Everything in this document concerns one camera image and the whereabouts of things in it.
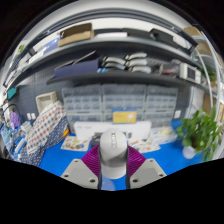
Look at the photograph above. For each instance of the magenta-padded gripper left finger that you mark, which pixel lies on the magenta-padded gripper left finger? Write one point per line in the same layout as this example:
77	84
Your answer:
76	173

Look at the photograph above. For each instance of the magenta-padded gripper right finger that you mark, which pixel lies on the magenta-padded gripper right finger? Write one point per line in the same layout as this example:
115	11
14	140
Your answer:
150	171

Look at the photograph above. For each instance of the grey computer mouse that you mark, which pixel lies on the grey computer mouse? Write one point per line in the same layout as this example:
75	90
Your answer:
113	156

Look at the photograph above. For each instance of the printed sticker sheet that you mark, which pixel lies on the printed sticker sheet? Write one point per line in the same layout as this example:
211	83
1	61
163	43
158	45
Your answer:
75	143
145	146

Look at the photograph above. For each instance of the small black box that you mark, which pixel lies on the small black box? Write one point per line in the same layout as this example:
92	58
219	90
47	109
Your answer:
95	138

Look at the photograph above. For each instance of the white and blue tissue box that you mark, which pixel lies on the white and blue tissue box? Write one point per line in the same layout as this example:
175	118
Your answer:
165	135

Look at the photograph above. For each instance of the navy white-dotted cloth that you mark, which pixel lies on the navy white-dotted cloth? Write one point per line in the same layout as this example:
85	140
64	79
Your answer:
36	155

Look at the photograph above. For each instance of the long white keyboard box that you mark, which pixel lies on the long white keyboard box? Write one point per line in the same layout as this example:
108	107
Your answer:
86	128

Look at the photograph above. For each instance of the red blue checked cloth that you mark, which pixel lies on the red blue checked cloth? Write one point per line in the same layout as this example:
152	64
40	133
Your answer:
46	123

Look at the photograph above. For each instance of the yellow and blue box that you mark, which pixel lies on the yellow and blue box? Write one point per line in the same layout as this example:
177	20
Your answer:
124	116

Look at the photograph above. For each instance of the green plant in white pot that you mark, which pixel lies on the green plant in white pot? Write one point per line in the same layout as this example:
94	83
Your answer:
200	133

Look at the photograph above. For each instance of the white framed box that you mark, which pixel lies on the white framed box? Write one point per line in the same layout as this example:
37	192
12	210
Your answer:
46	101

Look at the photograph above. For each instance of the clear plastic drawer cabinet stack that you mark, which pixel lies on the clear plastic drawer cabinet stack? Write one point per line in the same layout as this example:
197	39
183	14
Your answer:
123	96

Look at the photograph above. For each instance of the purple object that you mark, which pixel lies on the purple object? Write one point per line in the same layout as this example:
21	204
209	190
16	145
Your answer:
15	120

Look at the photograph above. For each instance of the teal object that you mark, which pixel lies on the teal object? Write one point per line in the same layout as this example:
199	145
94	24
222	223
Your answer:
11	93

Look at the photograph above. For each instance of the grey shelf unit with items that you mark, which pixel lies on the grey shelf unit with items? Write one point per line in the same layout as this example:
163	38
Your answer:
126	40

